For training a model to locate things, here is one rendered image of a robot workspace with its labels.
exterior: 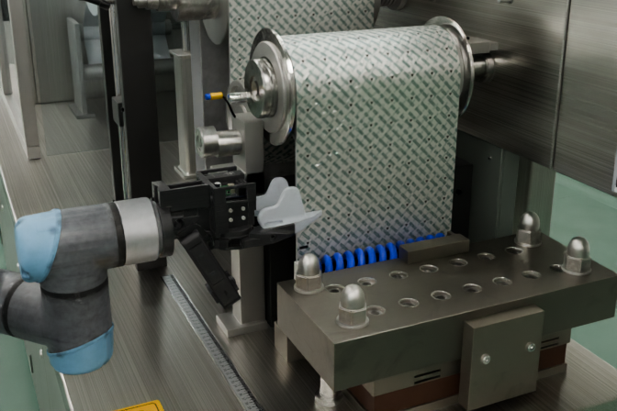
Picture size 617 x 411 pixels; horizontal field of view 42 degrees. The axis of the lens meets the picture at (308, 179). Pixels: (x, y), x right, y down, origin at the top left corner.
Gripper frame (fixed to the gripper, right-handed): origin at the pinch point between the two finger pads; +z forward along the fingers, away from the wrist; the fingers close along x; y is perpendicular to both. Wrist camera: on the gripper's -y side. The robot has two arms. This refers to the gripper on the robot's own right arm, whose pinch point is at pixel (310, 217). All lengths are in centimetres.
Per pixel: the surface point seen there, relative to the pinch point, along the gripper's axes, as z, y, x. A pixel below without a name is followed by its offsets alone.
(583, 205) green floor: 246, -109, 203
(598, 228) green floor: 231, -109, 176
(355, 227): 6.4, -2.3, -0.3
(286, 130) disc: -3.0, 11.8, 0.6
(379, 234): 10.1, -4.0, -0.3
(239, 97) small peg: -6.7, 14.9, 7.0
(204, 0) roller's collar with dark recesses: -4.1, 24.5, 28.3
